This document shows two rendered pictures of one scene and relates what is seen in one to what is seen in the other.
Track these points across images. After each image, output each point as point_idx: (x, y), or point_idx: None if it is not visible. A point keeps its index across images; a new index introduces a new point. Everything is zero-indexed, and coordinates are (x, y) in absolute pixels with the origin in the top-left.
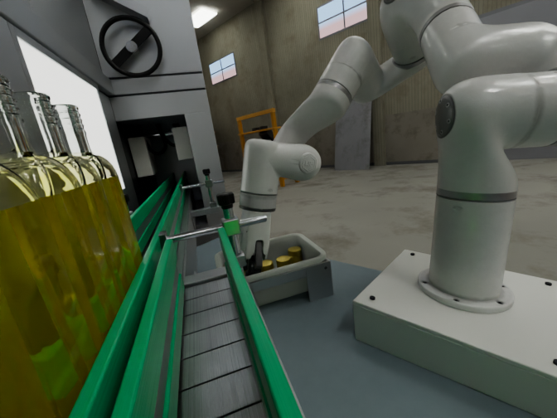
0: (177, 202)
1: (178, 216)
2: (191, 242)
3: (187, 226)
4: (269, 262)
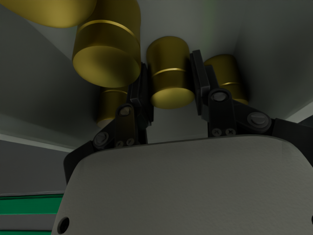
0: (3, 234)
1: (39, 214)
2: (54, 166)
3: (29, 192)
4: (107, 58)
